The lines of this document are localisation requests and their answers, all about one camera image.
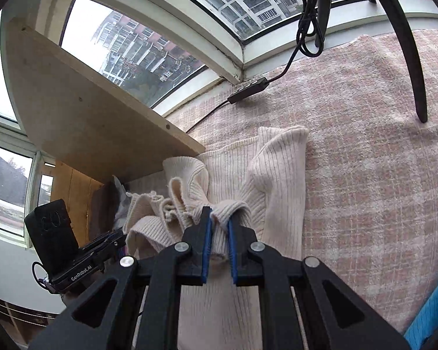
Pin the blue pinstriped shirt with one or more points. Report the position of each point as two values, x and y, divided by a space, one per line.
427 321

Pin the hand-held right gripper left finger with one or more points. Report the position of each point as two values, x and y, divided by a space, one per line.
205 248

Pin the white cloth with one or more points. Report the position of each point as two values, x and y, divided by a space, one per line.
122 204

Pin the light wooden board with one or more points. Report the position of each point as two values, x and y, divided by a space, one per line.
76 116

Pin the wooden plank wall panel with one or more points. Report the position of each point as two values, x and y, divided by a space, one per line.
69 189

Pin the black tripod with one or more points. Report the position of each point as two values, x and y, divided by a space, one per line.
412 65

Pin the beige ribbed sweater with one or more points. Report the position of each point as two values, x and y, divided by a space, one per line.
273 189

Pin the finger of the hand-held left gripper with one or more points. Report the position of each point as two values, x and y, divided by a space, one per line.
107 244

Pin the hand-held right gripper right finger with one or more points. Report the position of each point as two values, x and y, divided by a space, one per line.
231 255

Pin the brown garment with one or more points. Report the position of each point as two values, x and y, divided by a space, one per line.
102 207

